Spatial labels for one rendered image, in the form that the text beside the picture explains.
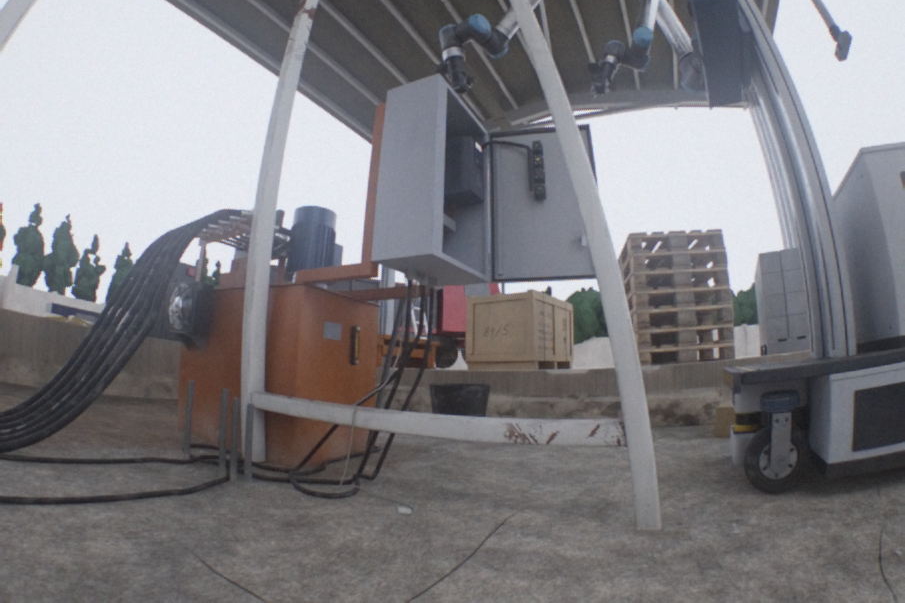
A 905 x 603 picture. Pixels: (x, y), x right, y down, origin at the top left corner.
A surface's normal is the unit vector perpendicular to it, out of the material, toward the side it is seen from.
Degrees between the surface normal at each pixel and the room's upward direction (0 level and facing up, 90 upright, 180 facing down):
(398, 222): 90
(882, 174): 90
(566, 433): 90
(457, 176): 90
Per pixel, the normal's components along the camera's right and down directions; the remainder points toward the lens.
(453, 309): 0.50, -0.21
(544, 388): -0.44, -0.21
